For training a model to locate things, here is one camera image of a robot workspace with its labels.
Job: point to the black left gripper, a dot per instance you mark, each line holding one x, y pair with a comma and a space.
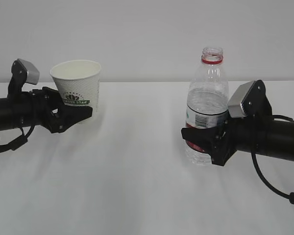
42, 106

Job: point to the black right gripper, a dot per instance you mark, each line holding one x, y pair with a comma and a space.
236, 134

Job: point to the white paper coffee cup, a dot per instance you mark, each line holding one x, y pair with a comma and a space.
78, 84

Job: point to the clear plastic water bottle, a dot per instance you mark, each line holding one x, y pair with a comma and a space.
208, 92

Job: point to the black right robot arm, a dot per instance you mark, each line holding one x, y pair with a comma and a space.
274, 139

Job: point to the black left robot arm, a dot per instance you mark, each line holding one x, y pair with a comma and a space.
8, 119

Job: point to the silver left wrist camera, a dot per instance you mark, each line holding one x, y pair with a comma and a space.
31, 72

